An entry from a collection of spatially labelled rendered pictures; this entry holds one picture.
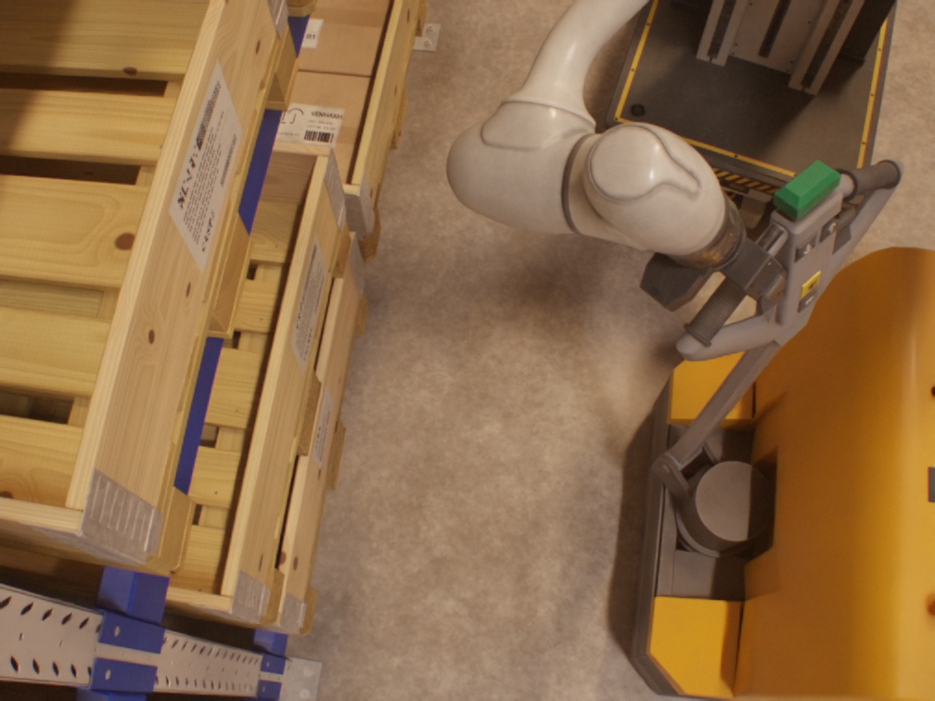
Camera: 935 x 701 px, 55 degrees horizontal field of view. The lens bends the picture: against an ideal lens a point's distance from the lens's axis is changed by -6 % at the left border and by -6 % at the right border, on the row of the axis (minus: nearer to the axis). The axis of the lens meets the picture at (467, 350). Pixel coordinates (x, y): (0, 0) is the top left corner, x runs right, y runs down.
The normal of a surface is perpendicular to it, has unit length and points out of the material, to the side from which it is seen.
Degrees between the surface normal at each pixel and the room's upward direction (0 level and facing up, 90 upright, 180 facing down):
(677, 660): 22
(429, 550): 0
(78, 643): 90
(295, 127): 0
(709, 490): 0
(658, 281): 33
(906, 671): 14
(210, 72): 90
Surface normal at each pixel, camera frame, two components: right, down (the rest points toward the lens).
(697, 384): -0.38, -0.37
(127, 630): 0.99, 0.13
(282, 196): -0.14, 0.93
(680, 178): 0.65, 0.18
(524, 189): -0.56, 0.31
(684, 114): -0.01, -0.36
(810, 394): -0.95, -0.22
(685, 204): 0.57, 0.51
